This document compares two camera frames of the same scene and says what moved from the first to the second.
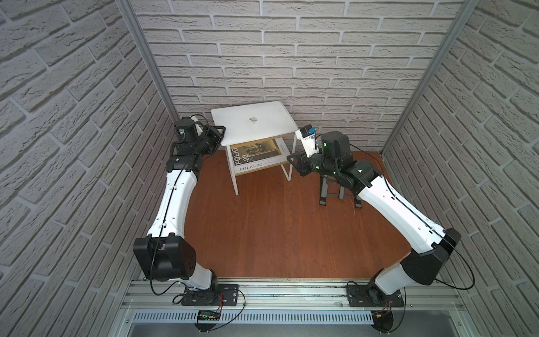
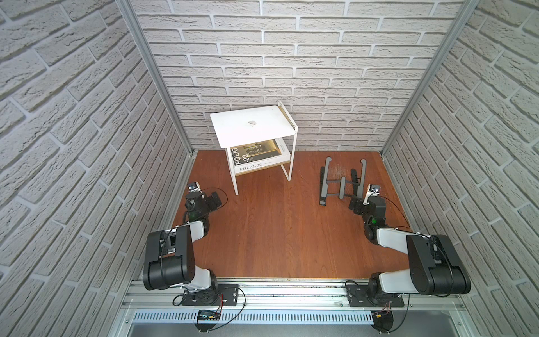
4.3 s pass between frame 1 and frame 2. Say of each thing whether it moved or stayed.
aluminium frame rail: stayed
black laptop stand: stayed
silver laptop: stayed
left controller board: stayed
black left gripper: moved
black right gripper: moved
